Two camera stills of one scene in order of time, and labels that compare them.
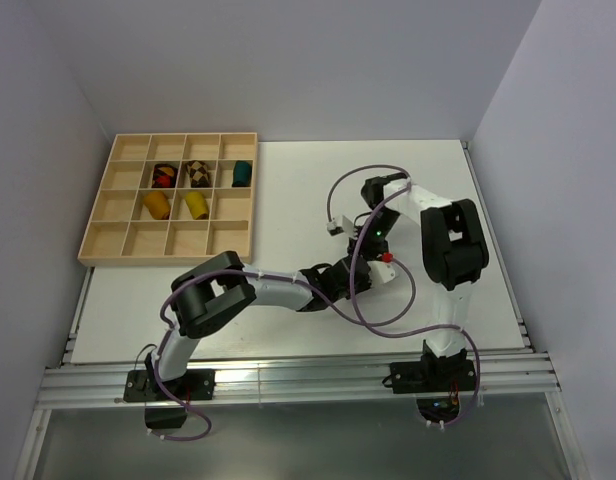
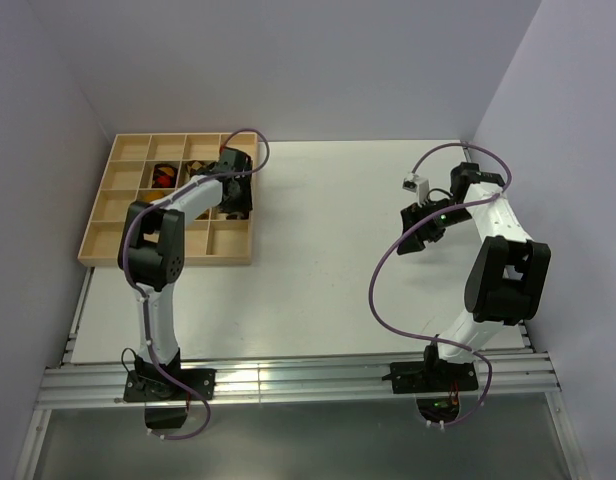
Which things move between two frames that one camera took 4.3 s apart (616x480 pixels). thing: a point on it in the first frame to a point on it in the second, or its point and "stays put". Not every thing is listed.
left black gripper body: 363,284 to 243,201
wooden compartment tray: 174,199 stays put
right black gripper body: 373,239 to 415,213
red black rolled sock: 164,175 stays put
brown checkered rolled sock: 198,173 stays put
